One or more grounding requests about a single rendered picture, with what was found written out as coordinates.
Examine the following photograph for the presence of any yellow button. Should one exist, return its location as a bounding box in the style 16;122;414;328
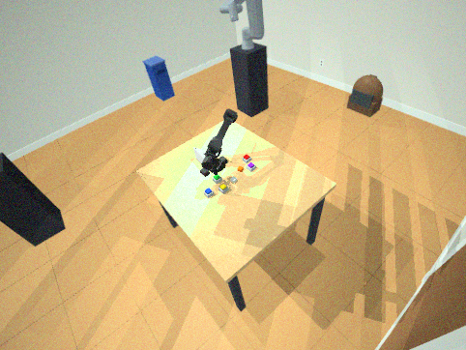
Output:
218;184;229;193

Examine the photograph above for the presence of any purple button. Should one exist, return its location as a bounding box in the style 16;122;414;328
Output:
247;162;256;172

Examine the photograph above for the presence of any blue button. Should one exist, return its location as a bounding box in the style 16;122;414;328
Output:
203;188;214;198

